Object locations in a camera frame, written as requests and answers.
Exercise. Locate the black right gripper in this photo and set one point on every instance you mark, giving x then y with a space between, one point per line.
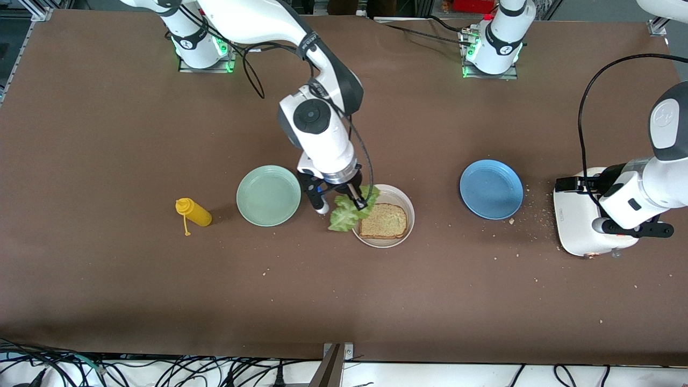
345 188

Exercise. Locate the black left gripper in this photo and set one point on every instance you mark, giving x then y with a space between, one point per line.
587 184

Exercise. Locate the green lettuce leaf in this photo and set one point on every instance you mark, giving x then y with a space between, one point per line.
341 217

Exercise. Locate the brown-crusted bread slice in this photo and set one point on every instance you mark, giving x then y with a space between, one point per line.
382 221

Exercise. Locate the yellow mustard squeeze bottle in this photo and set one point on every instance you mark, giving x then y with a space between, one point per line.
196 213

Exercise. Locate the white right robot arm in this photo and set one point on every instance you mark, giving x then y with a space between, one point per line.
322 134

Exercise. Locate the beige plate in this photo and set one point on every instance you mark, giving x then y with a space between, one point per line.
400 199

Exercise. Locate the blue plate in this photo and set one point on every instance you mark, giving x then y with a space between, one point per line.
491 189

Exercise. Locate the pale green plate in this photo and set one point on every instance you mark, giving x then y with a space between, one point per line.
269 196

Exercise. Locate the white two-slot toaster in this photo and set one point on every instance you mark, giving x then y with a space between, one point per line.
572 231

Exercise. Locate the brown table cover sheet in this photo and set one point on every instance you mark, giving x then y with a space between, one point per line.
322 279

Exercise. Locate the grey aluminium bar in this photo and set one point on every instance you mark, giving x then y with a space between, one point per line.
328 371

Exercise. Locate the black power plug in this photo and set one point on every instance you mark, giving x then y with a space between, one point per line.
279 377

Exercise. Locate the red box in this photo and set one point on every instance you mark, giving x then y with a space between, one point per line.
473 5

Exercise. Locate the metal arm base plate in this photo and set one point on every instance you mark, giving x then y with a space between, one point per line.
510 77
232 59

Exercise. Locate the silver metal bracket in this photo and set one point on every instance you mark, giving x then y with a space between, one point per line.
348 352

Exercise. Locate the aluminium frame profile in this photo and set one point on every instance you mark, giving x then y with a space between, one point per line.
40 15
658 24

